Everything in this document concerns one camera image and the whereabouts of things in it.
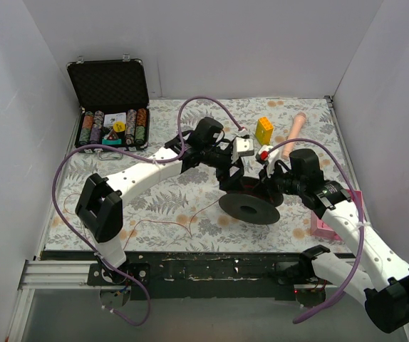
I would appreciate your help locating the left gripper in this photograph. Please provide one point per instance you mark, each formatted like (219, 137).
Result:
(234, 170)

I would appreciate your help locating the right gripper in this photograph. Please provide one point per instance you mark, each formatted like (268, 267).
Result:
(266, 179)

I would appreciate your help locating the black cable spool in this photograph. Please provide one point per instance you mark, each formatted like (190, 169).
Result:
(252, 202)

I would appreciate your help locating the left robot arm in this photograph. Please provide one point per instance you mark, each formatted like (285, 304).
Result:
(100, 205)

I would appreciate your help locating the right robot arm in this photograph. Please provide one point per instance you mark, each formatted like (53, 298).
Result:
(378, 279)

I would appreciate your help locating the yellow toy brick tower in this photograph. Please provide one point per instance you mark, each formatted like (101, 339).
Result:
(264, 131)

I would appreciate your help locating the floral table mat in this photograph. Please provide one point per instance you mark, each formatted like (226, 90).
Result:
(182, 214)

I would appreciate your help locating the beige toy microphone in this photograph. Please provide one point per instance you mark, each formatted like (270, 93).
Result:
(296, 127)

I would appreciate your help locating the black front base bar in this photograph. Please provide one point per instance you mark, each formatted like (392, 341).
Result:
(199, 275)

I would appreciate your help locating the black poker chip case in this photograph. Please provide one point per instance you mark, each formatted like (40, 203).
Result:
(114, 102)

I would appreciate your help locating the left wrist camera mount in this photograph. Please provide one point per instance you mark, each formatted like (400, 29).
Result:
(242, 145)

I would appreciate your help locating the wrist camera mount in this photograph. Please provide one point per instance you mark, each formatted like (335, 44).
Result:
(242, 145)
(267, 156)

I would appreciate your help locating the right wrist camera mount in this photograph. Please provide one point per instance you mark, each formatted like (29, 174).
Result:
(267, 156)

